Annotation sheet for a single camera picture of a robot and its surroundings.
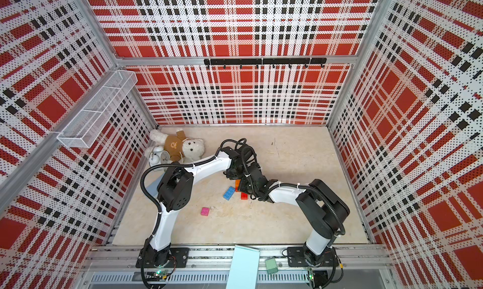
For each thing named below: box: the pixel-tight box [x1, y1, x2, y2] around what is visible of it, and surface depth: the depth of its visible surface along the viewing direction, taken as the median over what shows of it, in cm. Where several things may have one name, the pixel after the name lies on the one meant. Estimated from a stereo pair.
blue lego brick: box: [222, 185, 236, 201], surface depth 93 cm
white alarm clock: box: [148, 145, 173, 167], surface depth 95 cm
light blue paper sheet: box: [225, 244, 261, 289], surface depth 71 cm
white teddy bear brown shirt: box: [149, 128, 206, 164], surface depth 104 cm
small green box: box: [265, 258, 279, 274], surface depth 72 cm
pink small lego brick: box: [200, 207, 211, 217], surface depth 87 cm
